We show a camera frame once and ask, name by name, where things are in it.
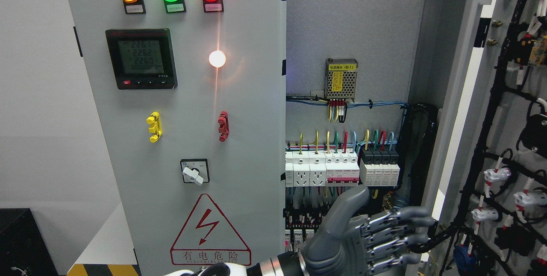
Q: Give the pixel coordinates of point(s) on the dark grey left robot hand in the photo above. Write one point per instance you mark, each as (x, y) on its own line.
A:
(349, 245)

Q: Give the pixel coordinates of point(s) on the grey cabinet door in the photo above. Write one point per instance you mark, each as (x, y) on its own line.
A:
(244, 170)
(487, 176)

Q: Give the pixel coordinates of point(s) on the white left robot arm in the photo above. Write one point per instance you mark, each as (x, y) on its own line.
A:
(285, 264)

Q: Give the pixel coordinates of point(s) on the black relay terminal row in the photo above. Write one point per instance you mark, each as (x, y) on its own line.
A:
(301, 223)

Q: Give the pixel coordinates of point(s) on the black white surge protector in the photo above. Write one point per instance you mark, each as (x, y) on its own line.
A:
(379, 168)

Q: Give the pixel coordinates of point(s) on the white socket breaker row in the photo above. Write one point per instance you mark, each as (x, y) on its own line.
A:
(318, 169)

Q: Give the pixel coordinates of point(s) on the red triangle warning sticker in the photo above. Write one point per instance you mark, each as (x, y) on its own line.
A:
(208, 237)

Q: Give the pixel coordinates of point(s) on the metal mesh power supply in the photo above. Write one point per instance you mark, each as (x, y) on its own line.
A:
(341, 78)

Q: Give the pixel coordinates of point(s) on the red terminal connector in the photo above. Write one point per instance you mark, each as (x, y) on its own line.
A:
(224, 129)

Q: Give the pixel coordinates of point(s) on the white glowing indicator lamp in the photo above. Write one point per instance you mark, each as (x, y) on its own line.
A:
(217, 59)

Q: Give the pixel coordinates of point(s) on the yellow terminal connector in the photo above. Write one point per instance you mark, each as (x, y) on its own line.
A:
(155, 127)

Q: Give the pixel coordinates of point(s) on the black digital power meter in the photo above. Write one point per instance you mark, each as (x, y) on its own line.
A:
(142, 58)

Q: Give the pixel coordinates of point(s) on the white rotary selector switch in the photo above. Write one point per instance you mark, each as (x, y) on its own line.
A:
(195, 171)

